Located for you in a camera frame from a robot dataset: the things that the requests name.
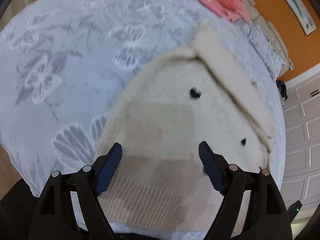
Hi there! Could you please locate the cream knitted sweater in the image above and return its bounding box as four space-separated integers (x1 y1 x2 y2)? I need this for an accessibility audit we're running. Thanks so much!
95 22 277 231

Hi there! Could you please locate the white wardrobe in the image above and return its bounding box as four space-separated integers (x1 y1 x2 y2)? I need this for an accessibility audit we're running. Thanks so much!
280 74 320 221

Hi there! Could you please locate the black item on nightstand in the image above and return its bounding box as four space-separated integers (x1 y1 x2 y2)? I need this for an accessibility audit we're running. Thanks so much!
276 80 287 100

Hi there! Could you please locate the grey butterfly bedspread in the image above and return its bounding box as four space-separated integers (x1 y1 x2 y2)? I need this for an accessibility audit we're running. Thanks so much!
0 0 287 240

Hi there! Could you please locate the grey butterfly pillow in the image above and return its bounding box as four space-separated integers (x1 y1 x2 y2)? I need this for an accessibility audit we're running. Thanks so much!
235 18 284 81

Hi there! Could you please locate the beige leather headboard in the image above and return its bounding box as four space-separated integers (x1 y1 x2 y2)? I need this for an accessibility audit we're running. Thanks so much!
242 0 291 78

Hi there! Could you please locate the pink garment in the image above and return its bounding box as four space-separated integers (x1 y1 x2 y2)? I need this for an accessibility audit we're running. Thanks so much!
199 0 251 25

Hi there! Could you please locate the framed feather wall picture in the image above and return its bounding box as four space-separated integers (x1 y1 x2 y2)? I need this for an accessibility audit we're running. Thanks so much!
285 0 317 35

